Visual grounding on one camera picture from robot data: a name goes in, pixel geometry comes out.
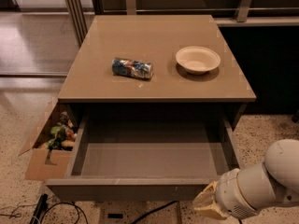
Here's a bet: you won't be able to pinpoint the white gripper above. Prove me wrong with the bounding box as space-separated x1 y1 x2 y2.
192 169 258 220

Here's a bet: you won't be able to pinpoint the grey top drawer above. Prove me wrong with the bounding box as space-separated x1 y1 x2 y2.
47 114 244 202

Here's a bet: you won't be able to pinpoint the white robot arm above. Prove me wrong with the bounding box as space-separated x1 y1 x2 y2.
192 139 299 220

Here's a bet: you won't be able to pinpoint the grey drawer cabinet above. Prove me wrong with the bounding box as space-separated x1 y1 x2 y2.
58 15 256 126

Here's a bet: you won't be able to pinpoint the white paper bowl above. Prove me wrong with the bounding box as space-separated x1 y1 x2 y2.
176 46 221 75

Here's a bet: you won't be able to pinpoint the colourful snack items in box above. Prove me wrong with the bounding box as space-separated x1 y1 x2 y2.
39 111 77 151

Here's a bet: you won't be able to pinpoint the crushed blue soda can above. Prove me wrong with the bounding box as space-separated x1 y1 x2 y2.
112 58 153 79

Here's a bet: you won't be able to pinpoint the brown cardboard box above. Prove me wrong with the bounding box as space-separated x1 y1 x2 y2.
19 98 72 181

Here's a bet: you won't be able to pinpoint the black power strip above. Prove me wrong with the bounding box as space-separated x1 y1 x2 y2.
29 194 48 224

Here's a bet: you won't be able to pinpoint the black floor cable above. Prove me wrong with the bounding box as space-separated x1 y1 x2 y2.
130 200 178 224

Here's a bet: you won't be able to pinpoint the metal railing frame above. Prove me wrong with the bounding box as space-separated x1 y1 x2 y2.
65 0 299 44

